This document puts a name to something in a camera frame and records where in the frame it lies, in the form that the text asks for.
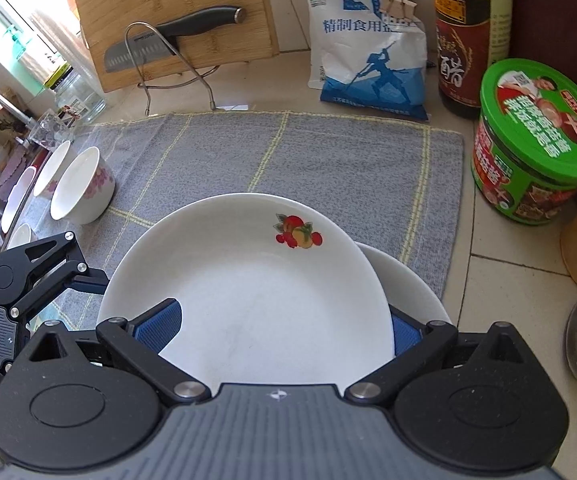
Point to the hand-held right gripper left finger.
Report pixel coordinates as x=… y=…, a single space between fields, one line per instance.
x=161 y=327

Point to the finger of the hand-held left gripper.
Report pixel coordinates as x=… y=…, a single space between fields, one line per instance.
x=91 y=285

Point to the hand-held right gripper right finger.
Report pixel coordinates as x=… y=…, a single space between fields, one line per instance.
x=408 y=335

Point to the white fruit-print plate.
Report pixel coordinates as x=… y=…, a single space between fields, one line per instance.
x=248 y=300
x=408 y=285

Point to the white and pink drain basket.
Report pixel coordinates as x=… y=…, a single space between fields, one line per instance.
x=16 y=200

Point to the purple cloth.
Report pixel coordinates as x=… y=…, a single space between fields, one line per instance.
x=11 y=175

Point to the clear glass cup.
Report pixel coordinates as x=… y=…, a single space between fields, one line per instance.
x=48 y=130

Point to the grey checked towel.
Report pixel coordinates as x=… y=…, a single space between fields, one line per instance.
x=318 y=175

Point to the glass jar with label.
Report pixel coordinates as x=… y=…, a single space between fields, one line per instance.
x=78 y=97

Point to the metal faucet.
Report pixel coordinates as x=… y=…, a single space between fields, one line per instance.
x=8 y=105

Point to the tall plastic wrap roll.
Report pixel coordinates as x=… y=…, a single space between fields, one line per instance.
x=86 y=60

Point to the short plastic wrap roll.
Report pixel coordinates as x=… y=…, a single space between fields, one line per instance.
x=38 y=60

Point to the green lidded tub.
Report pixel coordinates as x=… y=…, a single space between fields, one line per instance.
x=538 y=125

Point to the green dish soap bottle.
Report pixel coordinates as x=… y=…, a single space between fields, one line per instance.
x=18 y=47

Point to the white and blue salt bag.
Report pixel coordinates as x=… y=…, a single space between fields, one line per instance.
x=363 y=60

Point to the dark vinegar bottle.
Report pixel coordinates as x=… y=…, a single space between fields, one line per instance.
x=468 y=35

